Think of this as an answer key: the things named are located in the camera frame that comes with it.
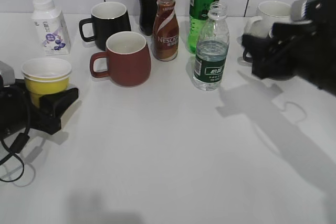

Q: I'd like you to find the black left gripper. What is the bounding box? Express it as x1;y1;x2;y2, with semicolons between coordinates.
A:
1;79;79;138

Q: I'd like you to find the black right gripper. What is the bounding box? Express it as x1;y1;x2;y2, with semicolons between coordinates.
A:
241;22;335;90

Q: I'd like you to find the yellow paper cup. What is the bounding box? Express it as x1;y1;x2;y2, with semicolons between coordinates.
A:
22;57;72;107

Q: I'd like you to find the clear water bottle green label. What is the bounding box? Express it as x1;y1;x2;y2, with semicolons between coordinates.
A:
193;2;229;91

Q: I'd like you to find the dark grey ceramic mug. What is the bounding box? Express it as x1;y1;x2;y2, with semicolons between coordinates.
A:
243;49;293;81

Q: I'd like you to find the white ceramic mug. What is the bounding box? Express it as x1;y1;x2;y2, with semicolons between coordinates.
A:
244;1;291;38

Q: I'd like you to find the white yogurt carton bottle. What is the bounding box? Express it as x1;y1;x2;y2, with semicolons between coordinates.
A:
32;0;71;56

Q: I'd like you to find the red-brown ceramic mug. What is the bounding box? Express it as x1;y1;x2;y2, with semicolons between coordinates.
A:
89;31;151;87

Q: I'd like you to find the brown Nescafe coffee bottle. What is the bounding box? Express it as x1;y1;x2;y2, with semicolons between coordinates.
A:
152;0;179;61

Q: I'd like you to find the black ceramic mug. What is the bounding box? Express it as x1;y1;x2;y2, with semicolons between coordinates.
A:
79;2;131;50

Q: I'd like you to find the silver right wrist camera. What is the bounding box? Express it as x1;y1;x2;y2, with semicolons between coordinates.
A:
290;0;336;22

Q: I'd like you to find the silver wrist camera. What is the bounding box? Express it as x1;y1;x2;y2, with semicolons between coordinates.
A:
0;61;15;89
290;0;336;22

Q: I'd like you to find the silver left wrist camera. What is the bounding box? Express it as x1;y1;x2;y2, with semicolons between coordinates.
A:
0;61;15;89

